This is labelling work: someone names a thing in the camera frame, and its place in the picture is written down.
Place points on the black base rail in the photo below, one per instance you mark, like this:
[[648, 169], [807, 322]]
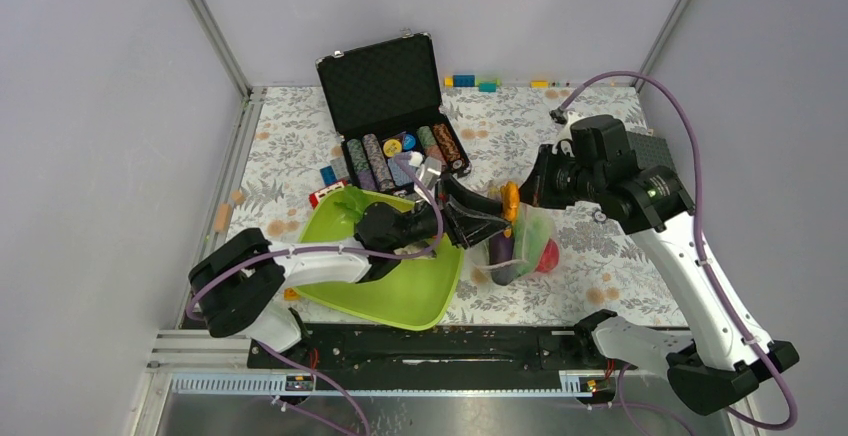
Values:
[[463, 358]]

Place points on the blue toy brick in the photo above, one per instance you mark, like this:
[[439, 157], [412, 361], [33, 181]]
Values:
[[328, 176]]

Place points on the purple eggplant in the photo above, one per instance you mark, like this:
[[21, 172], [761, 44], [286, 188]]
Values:
[[501, 259]]

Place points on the green napa cabbage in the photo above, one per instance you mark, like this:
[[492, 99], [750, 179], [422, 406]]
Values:
[[534, 227]]

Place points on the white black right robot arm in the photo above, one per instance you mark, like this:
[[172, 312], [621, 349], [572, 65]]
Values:
[[727, 354]]

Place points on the wooden block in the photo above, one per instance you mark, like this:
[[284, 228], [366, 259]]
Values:
[[222, 218]]

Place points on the red tomato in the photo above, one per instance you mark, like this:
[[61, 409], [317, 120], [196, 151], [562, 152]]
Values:
[[549, 258]]

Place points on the black poker chip case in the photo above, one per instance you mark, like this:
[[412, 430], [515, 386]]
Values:
[[385, 99]]

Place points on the dark grey building baseplate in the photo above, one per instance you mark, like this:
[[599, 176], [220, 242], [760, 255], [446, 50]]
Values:
[[651, 151]]

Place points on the orange fried chicken piece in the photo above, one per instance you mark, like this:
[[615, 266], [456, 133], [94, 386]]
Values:
[[510, 201]]

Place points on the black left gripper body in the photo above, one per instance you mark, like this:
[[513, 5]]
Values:
[[454, 225]]

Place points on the blue yellow brick row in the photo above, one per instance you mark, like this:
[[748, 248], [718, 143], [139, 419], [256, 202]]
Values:
[[472, 81]]

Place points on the floral tablecloth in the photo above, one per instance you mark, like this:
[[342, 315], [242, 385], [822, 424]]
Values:
[[599, 267]]

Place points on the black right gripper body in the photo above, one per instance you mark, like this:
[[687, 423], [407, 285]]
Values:
[[561, 179]]

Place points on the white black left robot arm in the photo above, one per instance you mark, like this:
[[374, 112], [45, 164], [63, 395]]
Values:
[[232, 289]]

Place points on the clear pink zip top bag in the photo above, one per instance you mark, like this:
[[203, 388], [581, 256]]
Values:
[[480, 258]]

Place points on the red white toy piece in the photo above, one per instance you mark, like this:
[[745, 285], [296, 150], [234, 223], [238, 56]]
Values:
[[317, 196]]

